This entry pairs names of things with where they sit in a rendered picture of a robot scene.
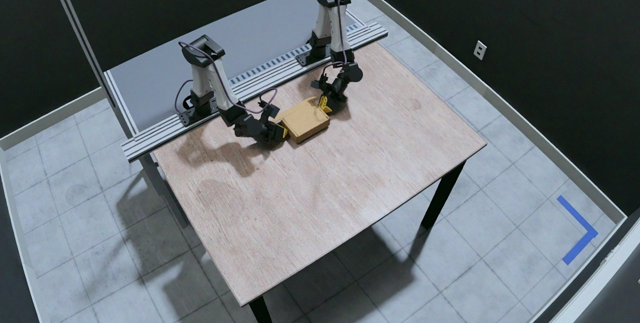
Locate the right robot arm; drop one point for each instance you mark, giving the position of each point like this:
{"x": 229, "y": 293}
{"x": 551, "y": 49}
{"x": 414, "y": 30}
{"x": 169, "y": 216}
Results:
{"x": 208, "y": 79}

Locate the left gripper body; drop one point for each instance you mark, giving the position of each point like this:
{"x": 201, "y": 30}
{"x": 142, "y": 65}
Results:
{"x": 333, "y": 99}

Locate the grey aluminium crossbar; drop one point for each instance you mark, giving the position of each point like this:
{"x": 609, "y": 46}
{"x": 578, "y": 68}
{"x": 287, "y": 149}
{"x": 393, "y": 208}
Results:
{"x": 136, "y": 150}

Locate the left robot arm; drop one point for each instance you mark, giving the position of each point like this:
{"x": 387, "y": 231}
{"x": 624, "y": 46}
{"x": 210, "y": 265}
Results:
{"x": 326, "y": 41}

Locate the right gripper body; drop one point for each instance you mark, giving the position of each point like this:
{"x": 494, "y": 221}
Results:
{"x": 271, "y": 132}

